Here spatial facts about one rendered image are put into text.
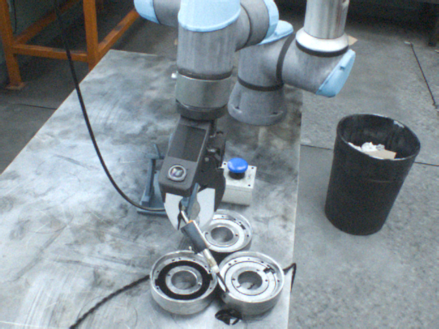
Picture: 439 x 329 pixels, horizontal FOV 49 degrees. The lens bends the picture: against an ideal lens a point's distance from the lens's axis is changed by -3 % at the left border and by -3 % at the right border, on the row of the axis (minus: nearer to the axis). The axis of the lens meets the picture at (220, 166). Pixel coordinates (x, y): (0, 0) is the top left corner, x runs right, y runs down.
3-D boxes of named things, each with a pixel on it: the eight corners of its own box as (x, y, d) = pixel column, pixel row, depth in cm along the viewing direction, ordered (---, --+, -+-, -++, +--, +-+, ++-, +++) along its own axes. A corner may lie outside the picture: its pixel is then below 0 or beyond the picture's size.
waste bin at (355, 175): (395, 247, 201) (428, 166, 176) (316, 235, 204) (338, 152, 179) (387, 196, 228) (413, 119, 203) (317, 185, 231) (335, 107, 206)
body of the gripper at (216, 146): (225, 164, 77) (234, 93, 71) (215, 192, 70) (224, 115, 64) (178, 156, 78) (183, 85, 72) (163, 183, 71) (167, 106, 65)
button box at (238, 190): (250, 206, 95) (253, 187, 92) (214, 200, 96) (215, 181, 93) (255, 181, 101) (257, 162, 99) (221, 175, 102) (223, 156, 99)
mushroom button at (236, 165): (244, 190, 95) (247, 170, 92) (224, 187, 95) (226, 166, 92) (247, 177, 98) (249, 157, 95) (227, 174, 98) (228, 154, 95)
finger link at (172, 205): (185, 213, 81) (196, 166, 76) (176, 234, 76) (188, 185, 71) (167, 207, 81) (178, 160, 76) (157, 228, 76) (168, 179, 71)
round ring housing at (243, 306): (238, 328, 72) (240, 312, 70) (204, 281, 79) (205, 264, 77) (293, 302, 77) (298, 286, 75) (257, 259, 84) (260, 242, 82)
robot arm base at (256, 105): (232, 92, 132) (235, 58, 126) (287, 100, 130) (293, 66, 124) (223, 120, 120) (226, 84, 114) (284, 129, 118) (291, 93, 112)
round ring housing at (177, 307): (153, 322, 72) (153, 305, 70) (147, 269, 80) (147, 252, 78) (222, 314, 74) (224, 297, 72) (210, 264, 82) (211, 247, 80)
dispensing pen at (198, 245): (227, 303, 72) (169, 206, 74) (221, 301, 76) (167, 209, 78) (239, 295, 73) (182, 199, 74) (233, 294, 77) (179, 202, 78)
